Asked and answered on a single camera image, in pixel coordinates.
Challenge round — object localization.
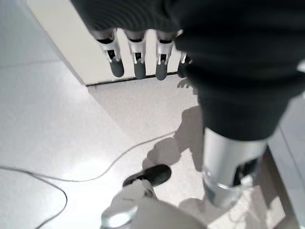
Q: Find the thin floor cable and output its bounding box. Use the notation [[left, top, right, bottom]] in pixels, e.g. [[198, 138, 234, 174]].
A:
[[0, 130, 182, 229]]

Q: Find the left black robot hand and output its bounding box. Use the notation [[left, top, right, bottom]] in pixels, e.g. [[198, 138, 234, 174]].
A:
[[70, 0, 305, 208]]

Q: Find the left grey robot leg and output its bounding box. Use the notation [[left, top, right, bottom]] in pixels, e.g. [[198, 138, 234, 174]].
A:
[[101, 178, 210, 229]]

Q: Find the left black robot foot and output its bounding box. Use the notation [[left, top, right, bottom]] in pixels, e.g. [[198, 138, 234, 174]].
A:
[[122, 164, 172, 189]]

